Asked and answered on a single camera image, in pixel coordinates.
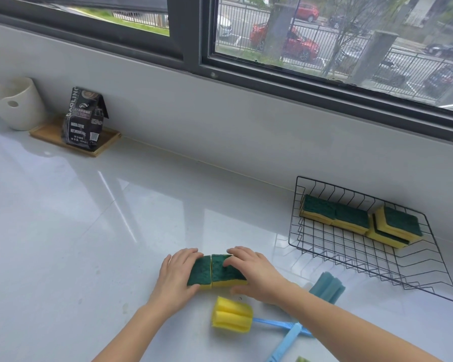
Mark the person's left hand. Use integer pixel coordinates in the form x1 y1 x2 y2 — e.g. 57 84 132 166
151 248 205 310

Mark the person's right hand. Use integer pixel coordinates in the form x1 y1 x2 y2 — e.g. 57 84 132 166
223 246 299 309

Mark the green yellow scrub sponge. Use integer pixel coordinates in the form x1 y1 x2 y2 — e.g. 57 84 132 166
331 203 371 235
366 214 411 249
211 254 249 288
300 194 339 226
186 255 213 290
374 206 424 246

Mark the person's right forearm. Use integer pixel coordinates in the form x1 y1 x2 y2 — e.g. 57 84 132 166
276 284 445 362

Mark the person's left forearm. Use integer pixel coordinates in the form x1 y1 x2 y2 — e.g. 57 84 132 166
92 302 174 362

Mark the yellow sponge bottle brush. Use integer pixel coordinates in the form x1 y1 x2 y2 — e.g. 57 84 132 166
211 296 315 338

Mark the blue sponge bottle brush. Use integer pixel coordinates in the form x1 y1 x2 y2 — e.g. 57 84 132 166
264 271 346 362

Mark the wooden tray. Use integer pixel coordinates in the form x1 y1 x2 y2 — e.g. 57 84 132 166
29 115 122 158

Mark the black coffee bag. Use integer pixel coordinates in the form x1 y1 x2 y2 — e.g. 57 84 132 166
62 86 109 151

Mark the white plastic container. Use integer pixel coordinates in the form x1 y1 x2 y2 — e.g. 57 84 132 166
0 77 48 131

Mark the white car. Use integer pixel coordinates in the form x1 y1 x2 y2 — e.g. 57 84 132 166
216 14 233 38

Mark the large red car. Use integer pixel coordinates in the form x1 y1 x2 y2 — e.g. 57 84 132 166
249 22 320 63

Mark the tree trunk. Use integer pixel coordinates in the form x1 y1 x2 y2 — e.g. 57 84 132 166
261 0 296 61

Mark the grey concrete pillar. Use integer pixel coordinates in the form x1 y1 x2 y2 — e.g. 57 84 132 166
349 29 399 89

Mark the black metal fence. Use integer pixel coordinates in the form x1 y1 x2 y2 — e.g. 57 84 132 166
111 0 453 107

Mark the small red car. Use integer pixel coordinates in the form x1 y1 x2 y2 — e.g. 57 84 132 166
292 2 320 22

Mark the dark parked car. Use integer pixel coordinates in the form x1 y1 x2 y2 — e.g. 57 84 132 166
422 64 453 99

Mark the black car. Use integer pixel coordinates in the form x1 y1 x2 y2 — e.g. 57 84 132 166
424 43 453 59

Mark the black wire basket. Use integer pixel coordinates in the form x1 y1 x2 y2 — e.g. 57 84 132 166
288 176 453 304

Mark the dark grey window frame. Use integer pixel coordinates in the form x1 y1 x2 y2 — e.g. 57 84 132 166
0 0 453 148

